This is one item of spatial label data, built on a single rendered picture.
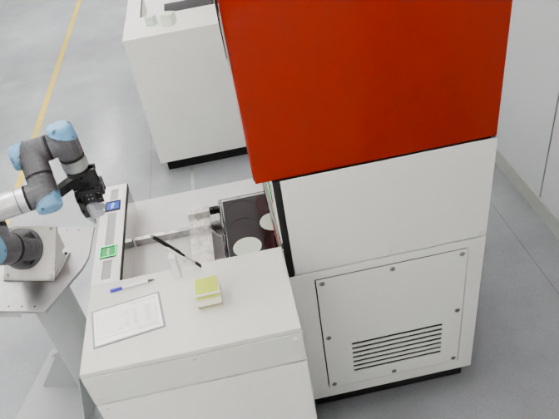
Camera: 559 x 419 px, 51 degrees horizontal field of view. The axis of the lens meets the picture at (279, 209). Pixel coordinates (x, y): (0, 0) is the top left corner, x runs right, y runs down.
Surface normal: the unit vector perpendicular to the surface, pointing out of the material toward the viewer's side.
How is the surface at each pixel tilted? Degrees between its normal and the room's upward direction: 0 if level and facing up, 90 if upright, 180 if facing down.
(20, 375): 0
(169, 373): 90
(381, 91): 90
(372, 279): 90
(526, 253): 0
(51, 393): 0
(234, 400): 90
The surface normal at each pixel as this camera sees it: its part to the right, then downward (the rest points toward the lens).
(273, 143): 0.15, 0.61
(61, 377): -0.12, 0.64
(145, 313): -0.13, -0.77
